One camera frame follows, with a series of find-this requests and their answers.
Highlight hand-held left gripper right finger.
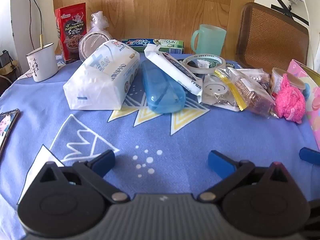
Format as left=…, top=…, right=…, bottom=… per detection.
left=198, top=150, right=292, bottom=202

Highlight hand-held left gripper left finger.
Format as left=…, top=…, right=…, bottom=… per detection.
left=30, top=149, right=131, bottom=203

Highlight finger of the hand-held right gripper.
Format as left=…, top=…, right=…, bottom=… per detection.
left=299, top=147, right=320, bottom=167

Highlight pink tin box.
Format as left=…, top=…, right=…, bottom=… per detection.
left=286, top=59, right=320, bottom=150

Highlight pink fluffy toy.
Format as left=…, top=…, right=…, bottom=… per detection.
left=274, top=74, right=307, bottom=125

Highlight yellow-zip bag of beads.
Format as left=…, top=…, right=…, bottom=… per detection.
left=215, top=67, right=275, bottom=118

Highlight clear bag with smiley keychain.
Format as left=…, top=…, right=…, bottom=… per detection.
left=201, top=74, right=242, bottom=112

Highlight blue glasses case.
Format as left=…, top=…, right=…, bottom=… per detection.
left=141, top=59, right=186, bottom=114

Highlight clear bag of white beads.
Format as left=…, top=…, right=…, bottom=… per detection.
left=229, top=67, right=273, bottom=90

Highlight clear tape roll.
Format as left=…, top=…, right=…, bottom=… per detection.
left=182, top=54, right=227, bottom=74

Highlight white soft packet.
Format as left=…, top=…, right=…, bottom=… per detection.
left=144, top=43, right=203, bottom=103

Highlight blue printed tablecloth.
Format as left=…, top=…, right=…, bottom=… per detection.
left=0, top=52, right=320, bottom=240

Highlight can with beige lid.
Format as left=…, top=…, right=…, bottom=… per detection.
left=269, top=67, right=306, bottom=98

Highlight white tissue pack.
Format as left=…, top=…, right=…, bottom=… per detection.
left=62, top=39, right=140, bottom=111

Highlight smartphone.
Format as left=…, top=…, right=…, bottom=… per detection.
left=0, top=109, right=20, bottom=151

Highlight white enamel mug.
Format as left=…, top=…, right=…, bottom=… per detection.
left=26, top=42, right=59, bottom=82

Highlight toothpaste box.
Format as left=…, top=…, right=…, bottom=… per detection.
left=122, top=39, right=185, bottom=54

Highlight green plastic cup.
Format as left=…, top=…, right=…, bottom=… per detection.
left=191, top=24, right=227, bottom=57

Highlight brown woven seat cushion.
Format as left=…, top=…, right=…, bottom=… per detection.
left=235, top=2, right=310, bottom=72

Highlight red snack bag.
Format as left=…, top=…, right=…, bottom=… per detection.
left=54, top=2, right=87, bottom=64

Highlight black tape strip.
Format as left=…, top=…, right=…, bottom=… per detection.
left=271, top=4, right=310, bottom=27
left=274, top=0, right=293, bottom=18

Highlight wood-pattern sheet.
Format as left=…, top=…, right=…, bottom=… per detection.
left=50, top=0, right=258, bottom=55

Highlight white cable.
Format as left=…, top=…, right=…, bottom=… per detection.
left=299, top=0, right=320, bottom=73

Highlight black wall cable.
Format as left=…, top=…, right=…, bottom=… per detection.
left=25, top=0, right=43, bottom=36

